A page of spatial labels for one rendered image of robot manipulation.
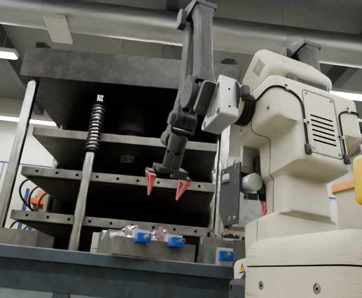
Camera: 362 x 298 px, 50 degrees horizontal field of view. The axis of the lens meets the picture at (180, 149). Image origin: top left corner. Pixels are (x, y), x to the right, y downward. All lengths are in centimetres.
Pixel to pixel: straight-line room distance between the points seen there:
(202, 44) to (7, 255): 88
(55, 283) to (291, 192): 79
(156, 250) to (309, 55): 85
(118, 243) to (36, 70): 151
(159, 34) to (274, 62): 397
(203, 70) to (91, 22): 399
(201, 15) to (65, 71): 131
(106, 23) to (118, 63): 265
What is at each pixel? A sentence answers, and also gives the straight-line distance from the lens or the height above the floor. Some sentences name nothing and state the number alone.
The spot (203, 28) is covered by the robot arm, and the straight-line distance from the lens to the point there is 127.
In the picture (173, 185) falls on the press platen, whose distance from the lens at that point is 220.
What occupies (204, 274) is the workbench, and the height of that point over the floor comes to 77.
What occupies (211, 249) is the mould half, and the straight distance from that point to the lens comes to 134.
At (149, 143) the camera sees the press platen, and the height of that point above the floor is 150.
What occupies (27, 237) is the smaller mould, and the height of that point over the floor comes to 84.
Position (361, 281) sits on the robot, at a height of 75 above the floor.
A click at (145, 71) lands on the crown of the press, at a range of 237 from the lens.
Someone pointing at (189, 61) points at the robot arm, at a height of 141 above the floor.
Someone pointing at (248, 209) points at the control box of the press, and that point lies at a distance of 227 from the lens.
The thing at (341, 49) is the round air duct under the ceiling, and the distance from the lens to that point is 536.
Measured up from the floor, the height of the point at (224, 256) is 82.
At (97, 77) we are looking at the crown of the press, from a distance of 239.
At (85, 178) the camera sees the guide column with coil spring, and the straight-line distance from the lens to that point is 222.
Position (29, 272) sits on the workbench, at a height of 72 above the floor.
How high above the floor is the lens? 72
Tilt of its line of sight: 19 degrees up
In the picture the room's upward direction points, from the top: 6 degrees clockwise
